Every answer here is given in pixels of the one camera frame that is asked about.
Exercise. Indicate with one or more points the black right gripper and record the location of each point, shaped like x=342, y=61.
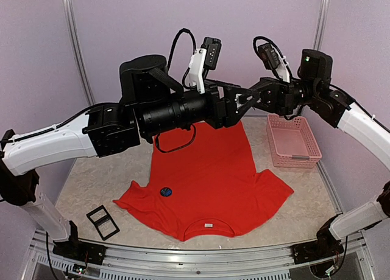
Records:
x=278, y=95

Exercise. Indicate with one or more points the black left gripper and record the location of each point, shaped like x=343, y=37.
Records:
x=218, y=117

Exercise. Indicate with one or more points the red t-shirt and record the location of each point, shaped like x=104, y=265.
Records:
x=205, y=176

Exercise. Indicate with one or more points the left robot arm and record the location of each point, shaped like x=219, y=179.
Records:
x=152, y=103

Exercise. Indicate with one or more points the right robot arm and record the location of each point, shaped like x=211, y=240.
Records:
x=313, y=88

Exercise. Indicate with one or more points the black open brooch box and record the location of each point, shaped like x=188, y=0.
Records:
x=103, y=222

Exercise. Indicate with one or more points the pink plastic basket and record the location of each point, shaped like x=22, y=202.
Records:
x=292, y=143

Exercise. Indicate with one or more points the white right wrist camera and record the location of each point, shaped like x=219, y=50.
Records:
x=274, y=62

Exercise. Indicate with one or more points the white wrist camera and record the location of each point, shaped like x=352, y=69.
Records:
x=204, y=59
x=274, y=62

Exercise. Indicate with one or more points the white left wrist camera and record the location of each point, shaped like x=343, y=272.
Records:
x=204, y=59

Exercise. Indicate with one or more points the right aluminium frame post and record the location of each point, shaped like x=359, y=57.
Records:
x=321, y=24

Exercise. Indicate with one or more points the aluminium frame post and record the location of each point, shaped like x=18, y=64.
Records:
x=77, y=51
x=321, y=24

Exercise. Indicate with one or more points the left aluminium frame post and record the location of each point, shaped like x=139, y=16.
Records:
x=77, y=51

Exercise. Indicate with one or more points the front aluminium rail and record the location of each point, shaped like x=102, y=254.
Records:
x=126, y=262

